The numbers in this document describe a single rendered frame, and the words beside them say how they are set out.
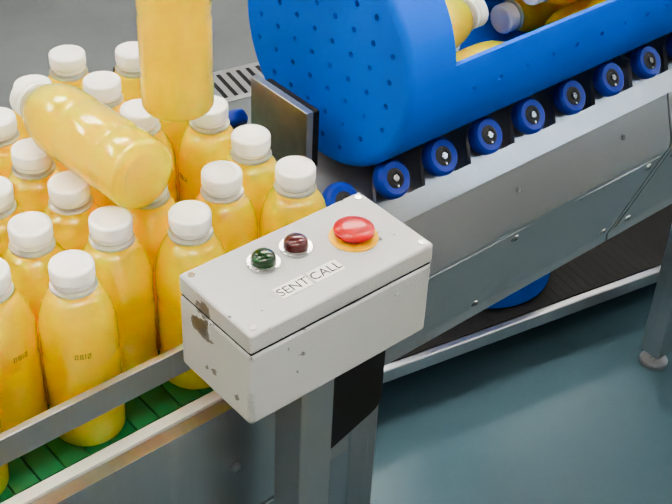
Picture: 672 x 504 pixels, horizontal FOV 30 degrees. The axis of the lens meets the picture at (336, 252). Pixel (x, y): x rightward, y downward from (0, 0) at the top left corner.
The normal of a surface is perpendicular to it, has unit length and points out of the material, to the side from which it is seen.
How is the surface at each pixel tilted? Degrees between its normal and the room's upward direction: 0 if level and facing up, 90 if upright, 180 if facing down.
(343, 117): 90
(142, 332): 90
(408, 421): 0
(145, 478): 90
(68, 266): 0
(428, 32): 63
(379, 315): 90
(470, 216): 71
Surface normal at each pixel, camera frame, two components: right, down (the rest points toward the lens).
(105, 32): 0.04, -0.79
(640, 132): 0.62, 0.20
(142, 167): 0.69, 0.47
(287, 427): -0.76, 0.37
